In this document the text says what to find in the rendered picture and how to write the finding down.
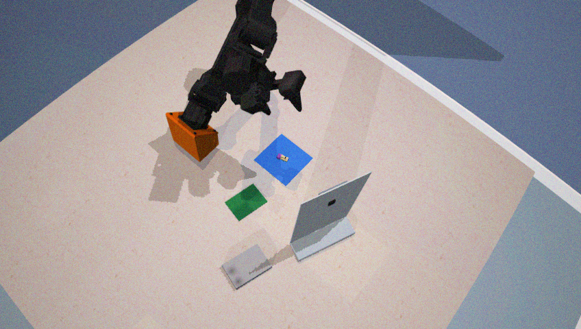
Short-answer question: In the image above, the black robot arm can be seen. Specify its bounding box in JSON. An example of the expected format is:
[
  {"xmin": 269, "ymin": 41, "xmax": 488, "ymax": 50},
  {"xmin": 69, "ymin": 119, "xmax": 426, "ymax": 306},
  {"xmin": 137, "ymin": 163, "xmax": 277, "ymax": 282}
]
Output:
[{"xmin": 177, "ymin": 0, "xmax": 277, "ymax": 130}]

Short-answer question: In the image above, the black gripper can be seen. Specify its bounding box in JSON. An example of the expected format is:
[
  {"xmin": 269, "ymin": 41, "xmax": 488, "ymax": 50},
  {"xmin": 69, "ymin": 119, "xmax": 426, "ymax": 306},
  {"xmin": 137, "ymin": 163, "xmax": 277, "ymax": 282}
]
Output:
[{"xmin": 230, "ymin": 59, "xmax": 306, "ymax": 112}]

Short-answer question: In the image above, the grey panel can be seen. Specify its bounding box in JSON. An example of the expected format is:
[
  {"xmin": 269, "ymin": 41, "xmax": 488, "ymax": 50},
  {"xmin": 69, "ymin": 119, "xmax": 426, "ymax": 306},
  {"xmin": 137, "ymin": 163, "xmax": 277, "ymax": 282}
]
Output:
[{"xmin": 290, "ymin": 171, "xmax": 372, "ymax": 261}]

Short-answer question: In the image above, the blue square mat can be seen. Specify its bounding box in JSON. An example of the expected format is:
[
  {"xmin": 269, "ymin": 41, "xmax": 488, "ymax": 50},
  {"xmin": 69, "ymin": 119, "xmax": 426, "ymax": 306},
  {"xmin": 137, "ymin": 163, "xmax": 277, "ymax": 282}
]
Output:
[{"xmin": 254, "ymin": 134, "xmax": 313, "ymax": 186}]

